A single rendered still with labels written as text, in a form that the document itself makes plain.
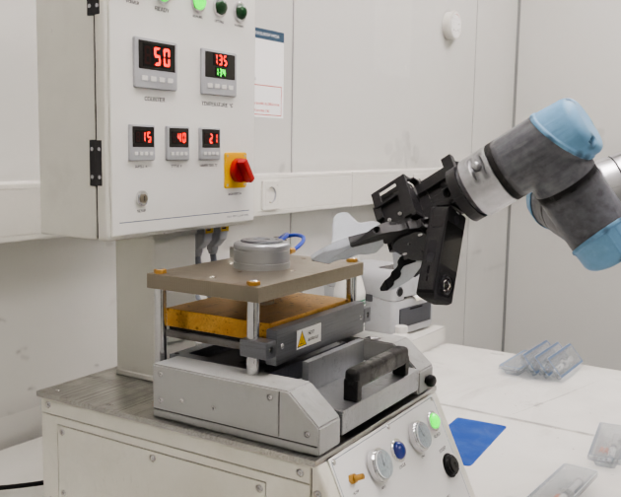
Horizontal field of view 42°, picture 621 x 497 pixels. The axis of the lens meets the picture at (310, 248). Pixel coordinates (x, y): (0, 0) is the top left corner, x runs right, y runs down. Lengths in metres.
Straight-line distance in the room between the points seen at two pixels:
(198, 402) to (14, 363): 0.58
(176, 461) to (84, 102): 0.47
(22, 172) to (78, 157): 0.39
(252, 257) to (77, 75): 0.33
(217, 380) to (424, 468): 0.32
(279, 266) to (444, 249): 0.25
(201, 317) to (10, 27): 0.66
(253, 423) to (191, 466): 0.11
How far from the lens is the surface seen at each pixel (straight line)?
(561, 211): 0.95
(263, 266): 1.09
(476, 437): 1.56
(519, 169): 0.94
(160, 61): 1.14
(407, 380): 1.13
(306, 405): 0.94
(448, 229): 0.96
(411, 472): 1.10
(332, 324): 1.11
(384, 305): 2.06
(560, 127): 0.92
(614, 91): 3.46
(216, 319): 1.06
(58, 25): 1.15
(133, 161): 1.10
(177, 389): 1.04
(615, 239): 0.96
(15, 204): 1.43
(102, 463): 1.16
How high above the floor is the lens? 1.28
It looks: 7 degrees down
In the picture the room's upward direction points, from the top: 1 degrees clockwise
